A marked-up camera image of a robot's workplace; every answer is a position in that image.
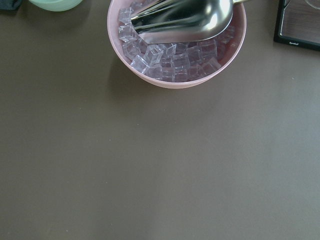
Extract black framed wooden tray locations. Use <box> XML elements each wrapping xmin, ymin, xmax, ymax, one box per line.
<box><xmin>273</xmin><ymin>0</ymin><xmax>320</xmax><ymax>51</ymax></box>

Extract pink bowl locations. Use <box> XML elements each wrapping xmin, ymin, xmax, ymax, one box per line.
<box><xmin>106</xmin><ymin>0</ymin><xmax>247</xmax><ymax>89</ymax></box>

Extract steel ice scoop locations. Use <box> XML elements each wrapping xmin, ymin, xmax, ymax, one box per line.
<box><xmin>130</xmin><ymin>0</ymin><xmax>244</xmax><ymax>44</ymax></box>

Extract mint green bowl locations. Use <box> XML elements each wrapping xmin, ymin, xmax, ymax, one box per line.
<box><xmin>29</xmin><ymin>0</ymin><xmax>82</xmax><ymax>12</ymax></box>

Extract grey folded cloth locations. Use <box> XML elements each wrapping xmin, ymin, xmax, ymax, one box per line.
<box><xmin>0</xmin><ymin>0</ymin><xmax>22</xmax><ymax>11</ymax></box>

